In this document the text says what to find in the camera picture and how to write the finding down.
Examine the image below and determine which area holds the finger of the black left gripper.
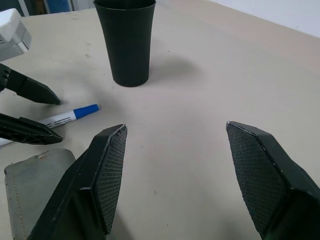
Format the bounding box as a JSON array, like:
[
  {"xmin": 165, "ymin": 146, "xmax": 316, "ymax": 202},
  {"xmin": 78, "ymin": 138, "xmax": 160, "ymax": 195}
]
[
  {"xmin": 7, "ymin": 66, "xmax": 63, "ymax": 106},
  {"xmin": 0, "ymin": 112, "xmax": 64, "ymax": 145}
]

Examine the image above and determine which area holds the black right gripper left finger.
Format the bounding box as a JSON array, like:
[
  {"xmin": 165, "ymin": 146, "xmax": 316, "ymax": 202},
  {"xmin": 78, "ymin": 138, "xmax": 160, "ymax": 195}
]
[{"xmin": 26, "ymin": 123, "xmax": 129, "ymax": 240}]

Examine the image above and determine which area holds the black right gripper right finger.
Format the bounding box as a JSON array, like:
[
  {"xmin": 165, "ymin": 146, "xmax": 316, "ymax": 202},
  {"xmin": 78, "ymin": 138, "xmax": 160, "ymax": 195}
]
[{"xmin": 225, "ymin": 121, "xmax": 320, "ymax": 240}]

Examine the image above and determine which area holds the grey glasses case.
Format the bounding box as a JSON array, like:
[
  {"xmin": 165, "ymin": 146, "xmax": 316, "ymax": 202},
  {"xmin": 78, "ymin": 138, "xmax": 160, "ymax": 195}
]
[{"xmin": 3, "ymin": 148, "xmax": 77, "ymax": 240}]

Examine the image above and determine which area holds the white marker with blue cap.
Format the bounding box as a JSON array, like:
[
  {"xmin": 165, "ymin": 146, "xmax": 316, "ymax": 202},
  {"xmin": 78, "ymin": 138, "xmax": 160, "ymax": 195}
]
[{"xmin": 0, "ymin": 104, "xmax": 102, "ymax": 147}]

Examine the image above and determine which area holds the blue background board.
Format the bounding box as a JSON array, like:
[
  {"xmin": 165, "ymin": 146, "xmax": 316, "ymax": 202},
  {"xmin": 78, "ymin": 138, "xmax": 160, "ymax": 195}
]
[{"xmin": 43, "ymin": 0, "xmax": 74, "ymax": 12}]

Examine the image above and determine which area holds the black plastic cup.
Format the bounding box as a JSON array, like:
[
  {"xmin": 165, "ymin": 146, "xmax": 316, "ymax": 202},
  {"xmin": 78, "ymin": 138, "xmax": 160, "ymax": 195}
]
[{"xmin": 93, "ymin": 0, "xmax": 157, "ymax": 88}]

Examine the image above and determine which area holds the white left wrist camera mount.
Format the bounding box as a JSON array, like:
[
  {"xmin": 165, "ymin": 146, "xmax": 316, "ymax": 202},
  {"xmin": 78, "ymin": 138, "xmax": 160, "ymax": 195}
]
[{"xmin": 0, "ymin": 8, "xmax": 33, "ymax": 62}]

